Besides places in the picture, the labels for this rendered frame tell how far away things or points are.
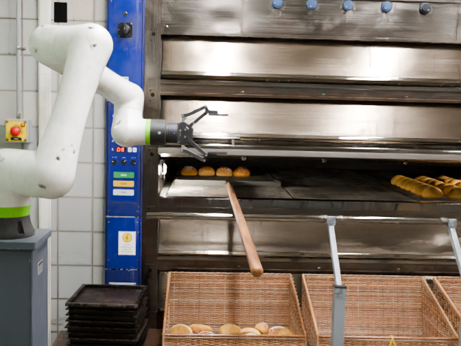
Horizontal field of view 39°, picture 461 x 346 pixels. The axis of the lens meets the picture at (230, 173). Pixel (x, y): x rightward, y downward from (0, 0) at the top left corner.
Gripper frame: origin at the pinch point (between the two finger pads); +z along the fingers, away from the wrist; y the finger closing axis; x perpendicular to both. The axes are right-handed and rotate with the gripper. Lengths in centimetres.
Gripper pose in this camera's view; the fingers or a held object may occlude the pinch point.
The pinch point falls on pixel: (224, 134)
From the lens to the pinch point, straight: 235.8
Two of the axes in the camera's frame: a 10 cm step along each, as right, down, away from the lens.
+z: 10.0, 0.2, 0.4
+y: -0.3, 9.9, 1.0
